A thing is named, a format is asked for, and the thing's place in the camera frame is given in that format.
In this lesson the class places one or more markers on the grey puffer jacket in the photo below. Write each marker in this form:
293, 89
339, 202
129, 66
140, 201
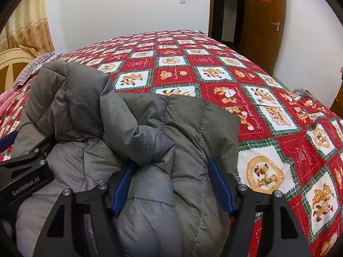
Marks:
134, 144

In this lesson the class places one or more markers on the brown wooden furniture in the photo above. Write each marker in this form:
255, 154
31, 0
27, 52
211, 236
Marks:
339, 96

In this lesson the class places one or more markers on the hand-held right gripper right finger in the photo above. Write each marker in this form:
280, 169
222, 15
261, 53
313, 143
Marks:
219, 187

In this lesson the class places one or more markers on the crumpled grey cloth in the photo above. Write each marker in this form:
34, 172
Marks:
304, 93

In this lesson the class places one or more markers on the beige patterned curtain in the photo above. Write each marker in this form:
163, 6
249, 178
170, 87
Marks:
26, 18

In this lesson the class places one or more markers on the folded pink cloth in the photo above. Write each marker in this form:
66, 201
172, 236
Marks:
4, 100

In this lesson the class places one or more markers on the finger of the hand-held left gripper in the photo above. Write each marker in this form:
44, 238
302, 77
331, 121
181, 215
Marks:
6, 142
44, 147

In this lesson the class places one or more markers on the red checkered bear bedspread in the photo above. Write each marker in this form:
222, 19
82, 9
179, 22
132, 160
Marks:
241, 85

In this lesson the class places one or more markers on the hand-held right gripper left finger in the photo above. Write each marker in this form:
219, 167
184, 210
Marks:
123, 190

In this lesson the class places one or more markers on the cream wooden headboard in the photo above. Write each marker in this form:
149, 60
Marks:
12, 64

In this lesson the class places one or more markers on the grey striped pillow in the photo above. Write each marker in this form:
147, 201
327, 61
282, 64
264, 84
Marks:
32, 68

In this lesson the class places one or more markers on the brown wooden door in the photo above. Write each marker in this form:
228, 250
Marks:
265, 26

